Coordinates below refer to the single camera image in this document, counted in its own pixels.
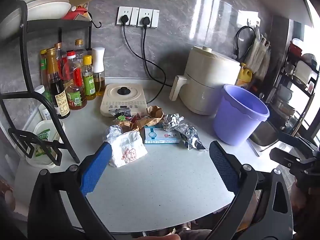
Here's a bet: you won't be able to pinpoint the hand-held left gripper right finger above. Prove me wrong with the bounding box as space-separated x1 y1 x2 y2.
207 141 293 240

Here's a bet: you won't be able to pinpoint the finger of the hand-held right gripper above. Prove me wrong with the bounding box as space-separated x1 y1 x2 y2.
274 130 320 153
269 147 316 173

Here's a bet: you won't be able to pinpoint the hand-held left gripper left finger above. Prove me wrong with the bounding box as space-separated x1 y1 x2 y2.
27 142 113 240

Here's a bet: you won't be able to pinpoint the white paper wrapper red print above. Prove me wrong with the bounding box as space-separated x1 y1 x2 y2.
108 129 148 168

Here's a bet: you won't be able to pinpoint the purple plastic bucket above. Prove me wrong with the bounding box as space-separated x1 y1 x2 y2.
213 84 270 146

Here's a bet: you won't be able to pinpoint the foil sheet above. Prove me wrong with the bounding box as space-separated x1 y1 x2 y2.
176 122 208 151

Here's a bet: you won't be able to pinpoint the dark wrapper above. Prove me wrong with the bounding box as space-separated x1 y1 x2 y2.
114 107 133 121

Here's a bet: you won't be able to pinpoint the brown paper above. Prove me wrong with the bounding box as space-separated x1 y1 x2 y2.
146 106 164 119
112 116 163 132

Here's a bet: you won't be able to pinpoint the foil ball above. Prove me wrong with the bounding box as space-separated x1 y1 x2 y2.
162 113 184 132

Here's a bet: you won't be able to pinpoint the blue medicine box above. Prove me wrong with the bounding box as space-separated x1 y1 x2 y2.
144 125 181 145

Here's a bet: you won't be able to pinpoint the steel sink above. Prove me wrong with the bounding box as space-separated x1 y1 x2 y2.
249 120 281 153

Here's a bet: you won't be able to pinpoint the white plastic container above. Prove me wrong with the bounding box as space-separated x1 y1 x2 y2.
26 120 66 168

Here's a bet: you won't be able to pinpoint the green printed packet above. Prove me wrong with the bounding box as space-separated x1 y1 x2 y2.
35 129 52 158

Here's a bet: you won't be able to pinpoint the metal kitchen shelf rack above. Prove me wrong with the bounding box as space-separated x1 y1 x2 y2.
275 37 320 140

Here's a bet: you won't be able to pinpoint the cream induction cooker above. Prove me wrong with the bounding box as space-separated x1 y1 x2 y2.
100 83 146 117

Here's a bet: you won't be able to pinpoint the oil bottle red cap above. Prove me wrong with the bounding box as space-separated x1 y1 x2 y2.
62 51 88 110

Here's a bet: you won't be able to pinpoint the yellow detergent bottle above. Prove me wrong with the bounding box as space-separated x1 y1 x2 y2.
235 62 254 90

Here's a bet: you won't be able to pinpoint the dark sauce bottle gold cap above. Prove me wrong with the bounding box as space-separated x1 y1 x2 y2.
46 47 71 119

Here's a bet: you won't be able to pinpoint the green label bottle yellow cap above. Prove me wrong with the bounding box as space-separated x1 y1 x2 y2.
82 55 97 101

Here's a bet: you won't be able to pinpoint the small clear bottle white cap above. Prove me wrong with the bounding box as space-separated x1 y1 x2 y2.
34 85 54 120

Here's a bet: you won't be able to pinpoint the cream air fryer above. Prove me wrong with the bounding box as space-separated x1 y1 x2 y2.
169 46 241 116

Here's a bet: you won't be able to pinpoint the hanging plastic bags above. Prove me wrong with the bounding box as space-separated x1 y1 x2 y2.
244 34 272 80

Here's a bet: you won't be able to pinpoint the white oil spray bottle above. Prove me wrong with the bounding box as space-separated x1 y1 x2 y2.
92 47 106 97

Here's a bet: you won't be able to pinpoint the clear bottle gold cap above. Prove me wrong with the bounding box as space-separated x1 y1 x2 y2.
74 39 87 63

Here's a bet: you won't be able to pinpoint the black dish rack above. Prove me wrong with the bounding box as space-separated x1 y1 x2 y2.
0 0 102 167

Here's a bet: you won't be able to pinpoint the cream plate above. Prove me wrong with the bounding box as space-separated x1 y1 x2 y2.
0 0 72 39

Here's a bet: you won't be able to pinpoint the hanging black cable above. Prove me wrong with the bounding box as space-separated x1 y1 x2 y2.
234 26 257 62

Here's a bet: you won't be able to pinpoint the black power cable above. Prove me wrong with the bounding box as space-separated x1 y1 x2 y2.
123 25 167 105
142 27 173 87

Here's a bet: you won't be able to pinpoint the white wall socket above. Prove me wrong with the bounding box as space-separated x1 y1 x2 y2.
137 8 160 29
116 6 139 27

